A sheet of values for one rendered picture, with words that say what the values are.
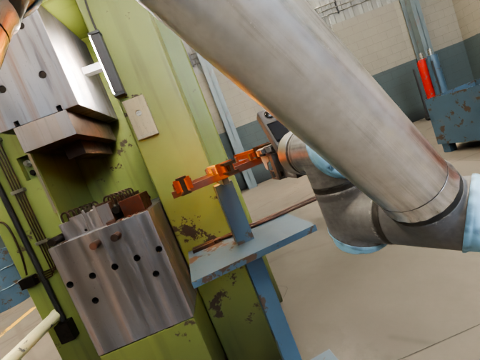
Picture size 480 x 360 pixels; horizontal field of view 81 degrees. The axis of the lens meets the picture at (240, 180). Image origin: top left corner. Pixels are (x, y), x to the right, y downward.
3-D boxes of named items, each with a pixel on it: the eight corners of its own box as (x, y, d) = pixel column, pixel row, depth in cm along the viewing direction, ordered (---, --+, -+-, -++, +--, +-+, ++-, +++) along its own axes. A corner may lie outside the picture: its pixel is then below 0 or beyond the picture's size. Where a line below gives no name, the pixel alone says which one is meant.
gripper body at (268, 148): (270, 179, 69) (289, 181, 57) (258, 146, 68) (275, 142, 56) (297, 168, 70) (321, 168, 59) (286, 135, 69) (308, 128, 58)
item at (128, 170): (172, 191, 156) (104, 30, 146) (101, 218, 154) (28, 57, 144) (174, 189, 166) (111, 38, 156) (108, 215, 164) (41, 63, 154)
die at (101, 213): (116, 221, 107) (106, 201, 106) (65, 241, 106) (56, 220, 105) (143, 203, 149) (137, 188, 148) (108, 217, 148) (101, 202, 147)
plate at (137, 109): (158, 133, 118) (142, 93, 116) (138, 141, 117) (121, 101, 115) (159, 133, 120) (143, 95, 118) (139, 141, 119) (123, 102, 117)
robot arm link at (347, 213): (387, 264, 40) (358, 186, 39) (325, 254, 50) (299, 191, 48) (416, 231, 45) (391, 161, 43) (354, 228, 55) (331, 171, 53)
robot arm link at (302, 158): (332, 193, 40) (307, 128, 39) (296, 186, 53) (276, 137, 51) (384, 166, 42) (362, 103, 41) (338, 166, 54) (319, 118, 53)
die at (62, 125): (76, 133, 104) (66, 108, 103) (24, 153, 103) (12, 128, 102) (116, 140, 145) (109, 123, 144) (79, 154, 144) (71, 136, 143)
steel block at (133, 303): (193, 316, 107) (147, 210, 102) (98, 356, 105) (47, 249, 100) (201, 262, 162) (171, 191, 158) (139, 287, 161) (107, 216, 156)
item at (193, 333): (238, 420, 112) (193, 317, 107) (148, 459, 110) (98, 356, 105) (231, 332, 167) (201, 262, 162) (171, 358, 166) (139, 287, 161)
